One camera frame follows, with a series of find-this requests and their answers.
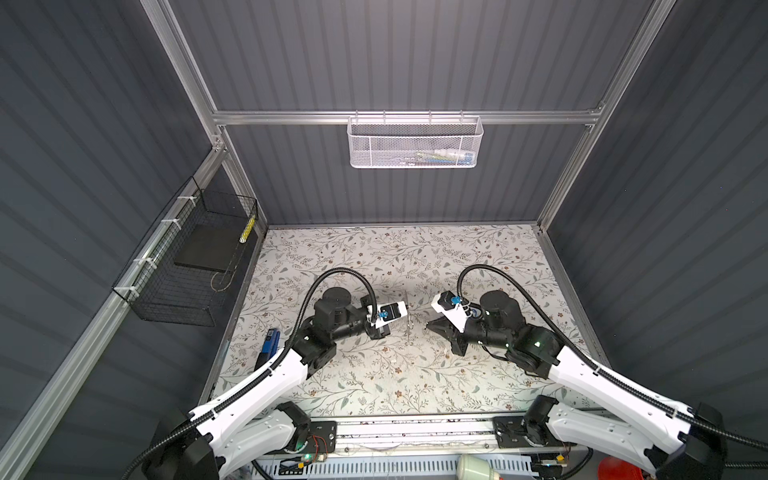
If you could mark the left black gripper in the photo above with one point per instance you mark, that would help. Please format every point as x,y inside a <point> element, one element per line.
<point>378,335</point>

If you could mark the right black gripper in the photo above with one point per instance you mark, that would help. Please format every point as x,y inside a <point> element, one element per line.
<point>450,332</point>

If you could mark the perforated metal ring disc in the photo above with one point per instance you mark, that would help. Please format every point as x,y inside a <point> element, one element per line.
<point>408,320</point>

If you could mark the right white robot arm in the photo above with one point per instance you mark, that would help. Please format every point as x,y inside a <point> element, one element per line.
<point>642,428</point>

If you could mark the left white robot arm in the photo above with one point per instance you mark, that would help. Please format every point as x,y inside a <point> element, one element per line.
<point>252,419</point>

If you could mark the blue object at table edge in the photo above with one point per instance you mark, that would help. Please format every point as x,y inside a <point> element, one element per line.
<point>269,347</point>

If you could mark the pale green plastic object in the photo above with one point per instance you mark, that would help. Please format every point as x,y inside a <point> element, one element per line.
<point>470,467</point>

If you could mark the yellow marker pen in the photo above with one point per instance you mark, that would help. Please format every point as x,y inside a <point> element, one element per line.
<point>244,236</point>

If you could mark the black foam pad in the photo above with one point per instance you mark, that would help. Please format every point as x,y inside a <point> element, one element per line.
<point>211,248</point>

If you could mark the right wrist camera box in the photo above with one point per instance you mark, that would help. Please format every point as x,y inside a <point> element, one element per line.
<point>451,307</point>

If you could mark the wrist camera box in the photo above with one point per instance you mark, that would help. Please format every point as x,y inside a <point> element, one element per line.
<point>451,307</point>
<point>388,313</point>

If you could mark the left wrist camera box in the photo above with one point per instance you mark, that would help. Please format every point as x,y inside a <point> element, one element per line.
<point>388,313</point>

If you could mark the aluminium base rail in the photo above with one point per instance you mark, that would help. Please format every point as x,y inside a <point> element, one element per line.
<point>433,433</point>

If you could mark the white slotted cable duct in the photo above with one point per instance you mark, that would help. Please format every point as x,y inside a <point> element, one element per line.
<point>395,467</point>

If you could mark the white wire mesh basket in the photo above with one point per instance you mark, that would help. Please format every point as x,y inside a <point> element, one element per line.
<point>426,142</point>

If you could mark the black wire wall basket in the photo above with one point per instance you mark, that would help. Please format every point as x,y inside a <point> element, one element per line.
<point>157,290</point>

